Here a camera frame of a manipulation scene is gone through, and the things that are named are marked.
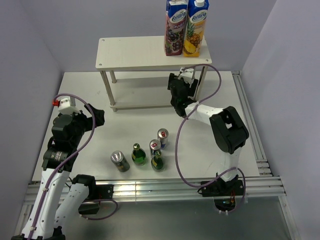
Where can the aluminium frame rail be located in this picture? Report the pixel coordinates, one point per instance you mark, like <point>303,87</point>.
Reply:
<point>127,126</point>

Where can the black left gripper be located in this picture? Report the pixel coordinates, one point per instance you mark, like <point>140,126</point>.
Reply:
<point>89,121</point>

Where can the silver blue can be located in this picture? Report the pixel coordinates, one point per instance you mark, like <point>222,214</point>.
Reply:
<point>154,146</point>
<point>163,137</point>

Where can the white two-tier shelf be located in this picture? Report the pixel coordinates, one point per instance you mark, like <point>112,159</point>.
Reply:
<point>135,70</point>

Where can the purple grape juice carton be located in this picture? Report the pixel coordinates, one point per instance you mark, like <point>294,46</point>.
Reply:
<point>175,15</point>

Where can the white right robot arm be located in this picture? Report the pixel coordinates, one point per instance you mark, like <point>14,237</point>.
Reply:
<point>229,131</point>

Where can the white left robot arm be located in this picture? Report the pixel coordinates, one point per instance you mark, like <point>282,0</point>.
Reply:
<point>49,216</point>

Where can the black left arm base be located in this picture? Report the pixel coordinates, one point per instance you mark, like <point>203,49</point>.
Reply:
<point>100,191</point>

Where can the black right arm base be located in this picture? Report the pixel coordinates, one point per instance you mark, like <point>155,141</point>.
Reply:
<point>227,196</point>

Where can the dark can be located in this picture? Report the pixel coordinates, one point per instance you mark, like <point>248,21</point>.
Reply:
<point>119,160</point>

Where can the yellow pineapple juice carton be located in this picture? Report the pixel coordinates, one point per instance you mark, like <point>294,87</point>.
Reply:
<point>197,12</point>

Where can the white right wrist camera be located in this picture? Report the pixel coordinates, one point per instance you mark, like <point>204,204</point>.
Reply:
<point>187,75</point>

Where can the green glass bottle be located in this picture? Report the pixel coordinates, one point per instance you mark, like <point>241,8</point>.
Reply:
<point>138,155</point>
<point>157,162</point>

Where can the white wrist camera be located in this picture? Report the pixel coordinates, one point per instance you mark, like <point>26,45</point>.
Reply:
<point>187,75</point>
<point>66,106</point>

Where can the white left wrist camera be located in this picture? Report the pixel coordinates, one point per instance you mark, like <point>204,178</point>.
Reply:
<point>66,106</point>

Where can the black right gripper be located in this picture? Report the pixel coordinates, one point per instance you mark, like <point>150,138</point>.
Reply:
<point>191,91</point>

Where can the silver blue can front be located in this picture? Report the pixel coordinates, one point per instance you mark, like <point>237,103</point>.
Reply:
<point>154,146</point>

